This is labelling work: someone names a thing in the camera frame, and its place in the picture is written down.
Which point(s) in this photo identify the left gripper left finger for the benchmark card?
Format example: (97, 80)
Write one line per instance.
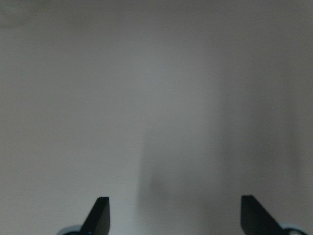
(97, 221)

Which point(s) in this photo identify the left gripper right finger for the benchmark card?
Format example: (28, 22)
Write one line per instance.
(255, 220)

